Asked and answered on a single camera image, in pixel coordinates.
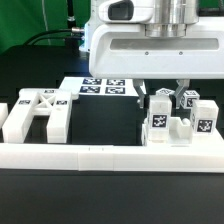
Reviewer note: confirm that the white chair seat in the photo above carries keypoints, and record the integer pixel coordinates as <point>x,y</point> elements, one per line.
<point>178,132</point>

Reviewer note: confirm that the white chair back frame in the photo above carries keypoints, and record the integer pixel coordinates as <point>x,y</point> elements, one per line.
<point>54,103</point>

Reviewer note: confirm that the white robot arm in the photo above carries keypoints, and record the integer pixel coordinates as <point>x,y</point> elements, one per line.
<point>154,39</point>

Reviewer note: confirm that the white marker sheet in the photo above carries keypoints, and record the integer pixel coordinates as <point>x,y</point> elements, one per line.
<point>101,87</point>

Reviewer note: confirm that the white U-shaped fence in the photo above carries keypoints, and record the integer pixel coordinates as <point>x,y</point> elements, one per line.
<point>200,157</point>

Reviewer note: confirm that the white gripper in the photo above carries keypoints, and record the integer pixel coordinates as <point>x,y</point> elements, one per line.
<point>156,39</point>

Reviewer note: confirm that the white block at left edge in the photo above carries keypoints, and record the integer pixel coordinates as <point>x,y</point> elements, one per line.
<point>3,113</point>

